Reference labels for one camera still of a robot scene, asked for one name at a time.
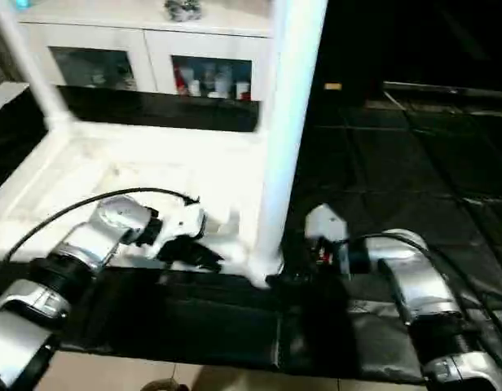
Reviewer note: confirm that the white plastic table top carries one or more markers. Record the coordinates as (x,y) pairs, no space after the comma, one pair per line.
(129,171)

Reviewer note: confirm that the white plastic table leg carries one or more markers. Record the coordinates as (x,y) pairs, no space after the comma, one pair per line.
(27,65)
(292,106)

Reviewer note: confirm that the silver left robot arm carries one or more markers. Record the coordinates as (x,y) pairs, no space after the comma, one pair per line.
(72,269)

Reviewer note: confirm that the dark left robot foot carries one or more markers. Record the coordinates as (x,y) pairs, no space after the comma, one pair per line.
(165,386)

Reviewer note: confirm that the black work mat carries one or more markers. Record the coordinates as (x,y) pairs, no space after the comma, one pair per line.
(414,163)

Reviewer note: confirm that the small yellow label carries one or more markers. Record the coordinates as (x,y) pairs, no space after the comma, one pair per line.
(332,85)

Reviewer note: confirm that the black metal bar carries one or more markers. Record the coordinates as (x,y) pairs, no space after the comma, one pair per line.
(455,88)

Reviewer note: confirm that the white glass-door cabinet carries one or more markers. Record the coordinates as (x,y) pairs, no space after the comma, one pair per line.
(137,37)

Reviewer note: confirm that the crumpled silver object on cabinet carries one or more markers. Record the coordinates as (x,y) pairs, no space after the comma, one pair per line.
(183,9)

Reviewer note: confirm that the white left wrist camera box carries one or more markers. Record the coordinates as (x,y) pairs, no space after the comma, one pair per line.
(182,224)

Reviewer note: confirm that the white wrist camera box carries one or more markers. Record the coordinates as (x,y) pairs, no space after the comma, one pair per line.
(182,224)
(324,224)

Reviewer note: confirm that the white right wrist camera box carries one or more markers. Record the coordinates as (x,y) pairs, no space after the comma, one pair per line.
(324,224)

